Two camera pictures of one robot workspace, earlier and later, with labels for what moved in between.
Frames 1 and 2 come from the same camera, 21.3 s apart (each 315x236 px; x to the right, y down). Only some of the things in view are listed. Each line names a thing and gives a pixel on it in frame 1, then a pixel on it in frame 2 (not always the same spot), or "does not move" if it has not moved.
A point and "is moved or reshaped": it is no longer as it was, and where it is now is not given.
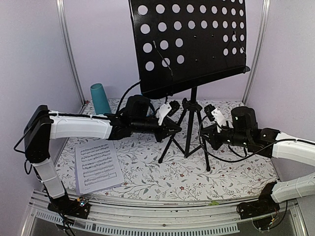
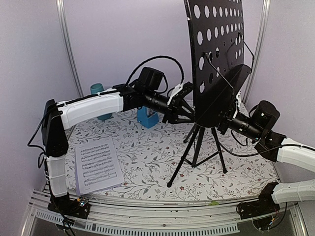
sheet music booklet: (97, 167) does not move
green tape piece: (213, 203) does not move
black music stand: (180, 44) is moved or reshaped
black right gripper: (212, 131) to (225, 121)
